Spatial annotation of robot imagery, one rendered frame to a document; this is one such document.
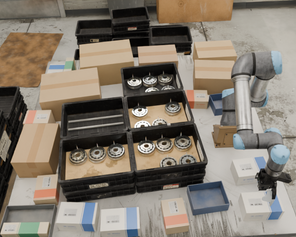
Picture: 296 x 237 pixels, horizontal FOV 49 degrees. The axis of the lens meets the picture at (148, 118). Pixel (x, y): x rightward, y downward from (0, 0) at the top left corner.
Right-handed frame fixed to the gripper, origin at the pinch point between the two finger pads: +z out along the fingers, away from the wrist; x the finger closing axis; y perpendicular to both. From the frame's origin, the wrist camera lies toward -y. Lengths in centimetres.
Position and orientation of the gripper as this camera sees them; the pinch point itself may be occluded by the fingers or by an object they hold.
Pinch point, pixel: (266, 192)
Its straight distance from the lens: 178.8
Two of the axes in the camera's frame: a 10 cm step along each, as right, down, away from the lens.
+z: 0.3, 6.8, 7.3
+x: 0.4, 7.3, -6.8
